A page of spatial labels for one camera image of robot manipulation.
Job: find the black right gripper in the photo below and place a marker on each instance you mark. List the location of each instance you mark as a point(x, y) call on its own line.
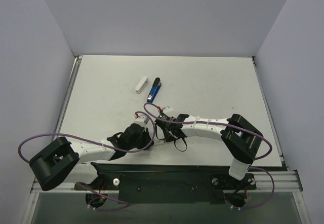
point(168, 128)

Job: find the aluminium frame rail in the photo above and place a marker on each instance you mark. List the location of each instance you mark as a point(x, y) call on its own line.
point(58, 120)

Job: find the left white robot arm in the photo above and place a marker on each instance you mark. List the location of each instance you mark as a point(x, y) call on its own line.
point(109, 149)

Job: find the blue and black stapler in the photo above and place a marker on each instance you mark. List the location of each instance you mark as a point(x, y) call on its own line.
point(154, 90)

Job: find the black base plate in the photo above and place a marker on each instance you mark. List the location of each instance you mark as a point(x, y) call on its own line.
point(161, 184)

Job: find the white stapler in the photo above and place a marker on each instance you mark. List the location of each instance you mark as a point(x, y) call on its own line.
point(141, 84)

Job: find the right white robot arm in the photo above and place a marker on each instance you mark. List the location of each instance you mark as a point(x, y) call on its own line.
point(236, 132)

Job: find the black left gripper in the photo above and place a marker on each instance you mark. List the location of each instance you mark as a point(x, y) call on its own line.
point(148, 138)

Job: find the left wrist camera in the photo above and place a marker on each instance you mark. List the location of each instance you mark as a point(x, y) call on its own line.
point(141, 119)

